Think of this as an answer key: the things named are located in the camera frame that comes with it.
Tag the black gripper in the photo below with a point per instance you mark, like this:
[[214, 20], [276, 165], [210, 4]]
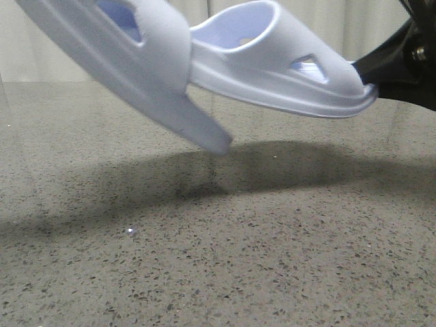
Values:
[[404, 65]]

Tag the light blue slipper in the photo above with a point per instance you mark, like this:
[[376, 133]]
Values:
[[150, 72], [287, 67]]

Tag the white pleated curtain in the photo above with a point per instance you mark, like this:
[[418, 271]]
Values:
[[352, 28]]

